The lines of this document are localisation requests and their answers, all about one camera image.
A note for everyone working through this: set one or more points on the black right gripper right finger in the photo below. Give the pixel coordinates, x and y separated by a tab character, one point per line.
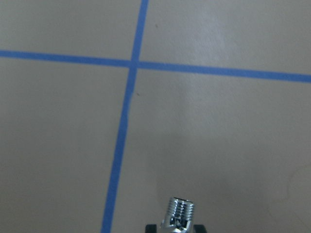
199	228

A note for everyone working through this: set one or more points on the chrome tee pipe fitting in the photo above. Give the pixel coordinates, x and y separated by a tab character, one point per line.
178	217

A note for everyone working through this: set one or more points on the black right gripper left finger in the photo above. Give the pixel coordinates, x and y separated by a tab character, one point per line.
151	228

